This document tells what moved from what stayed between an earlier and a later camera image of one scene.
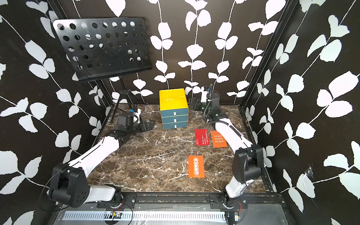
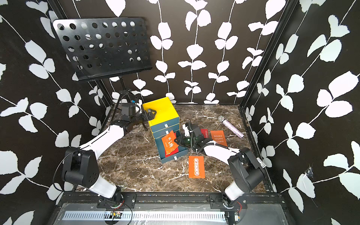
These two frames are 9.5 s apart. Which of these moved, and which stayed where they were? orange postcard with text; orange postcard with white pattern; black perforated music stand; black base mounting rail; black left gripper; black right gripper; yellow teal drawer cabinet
Moved: yellow teal drawer cabinet; black right gripper; black left gripper
Stayed: black base mounting rail; orange postcard with white pattern; orange postcard with text; black perforated music stand
